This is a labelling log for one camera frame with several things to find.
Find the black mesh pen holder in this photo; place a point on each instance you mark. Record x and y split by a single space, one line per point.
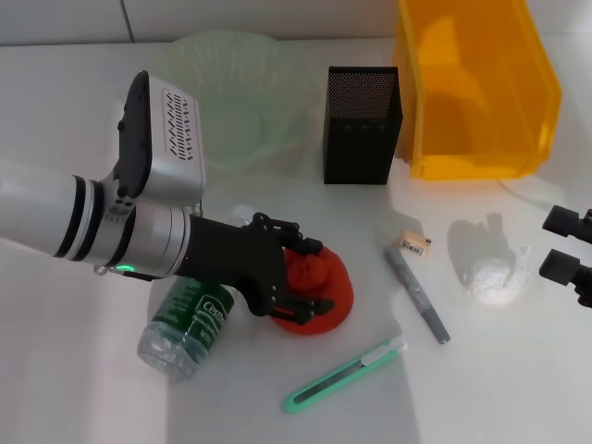
361 139

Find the grey marker pen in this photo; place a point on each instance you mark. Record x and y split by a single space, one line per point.
414 291

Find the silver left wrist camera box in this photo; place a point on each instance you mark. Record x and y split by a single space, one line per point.
180 129

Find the yellow plastic bin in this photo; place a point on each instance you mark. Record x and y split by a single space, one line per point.
476 115

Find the white paper ball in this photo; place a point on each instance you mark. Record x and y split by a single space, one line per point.
492 282

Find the green utility knife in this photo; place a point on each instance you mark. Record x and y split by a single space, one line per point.
333 379

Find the green glass fruit plate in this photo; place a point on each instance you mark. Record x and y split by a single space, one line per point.
250 102

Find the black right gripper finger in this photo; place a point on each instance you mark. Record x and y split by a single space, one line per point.
559 268
562 221

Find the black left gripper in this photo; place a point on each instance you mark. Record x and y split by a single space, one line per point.
231 254

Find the clear green-label water bottle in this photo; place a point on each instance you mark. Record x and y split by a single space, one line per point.
185 328

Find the small beige barcode eraser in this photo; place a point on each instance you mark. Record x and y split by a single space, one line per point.
415 242

